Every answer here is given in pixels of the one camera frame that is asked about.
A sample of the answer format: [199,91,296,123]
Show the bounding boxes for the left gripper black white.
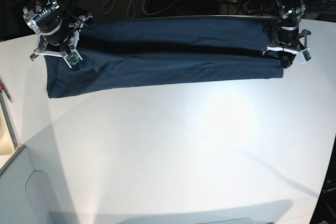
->
[261,26,312,69]

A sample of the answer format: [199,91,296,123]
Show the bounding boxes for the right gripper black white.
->
[30,13,92,68]

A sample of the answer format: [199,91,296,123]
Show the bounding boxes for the dark blue T-shirt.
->
[45,17,284,99]

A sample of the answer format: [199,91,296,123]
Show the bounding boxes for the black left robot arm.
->
[262,0,312,69]

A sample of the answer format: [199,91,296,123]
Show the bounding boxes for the red-handled tool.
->
[0,80,13,103]

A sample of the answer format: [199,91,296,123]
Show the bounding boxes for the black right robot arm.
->
[23,0,95,69]

